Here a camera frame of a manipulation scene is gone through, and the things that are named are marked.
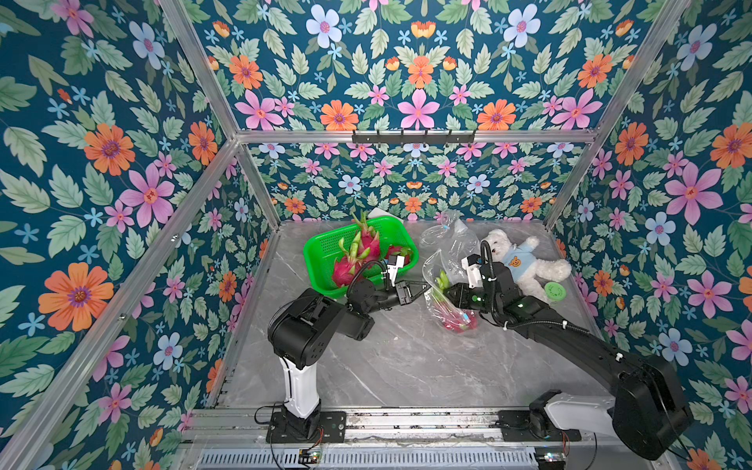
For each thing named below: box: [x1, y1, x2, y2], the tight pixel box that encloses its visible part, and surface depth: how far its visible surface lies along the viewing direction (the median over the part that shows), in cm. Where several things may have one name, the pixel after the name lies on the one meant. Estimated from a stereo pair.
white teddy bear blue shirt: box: [490, 229, 572, 301], surface depth 99 cm
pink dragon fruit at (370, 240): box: [351, 210, 381, 264], surface depth 104 cm
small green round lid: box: [544, 282, 567, 301], surface depth 96 cm
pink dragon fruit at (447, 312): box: [432, 270, 479, 333], surface depth 80 cm
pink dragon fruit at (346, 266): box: [331, 231, 371, 288], surface depth 92 cm
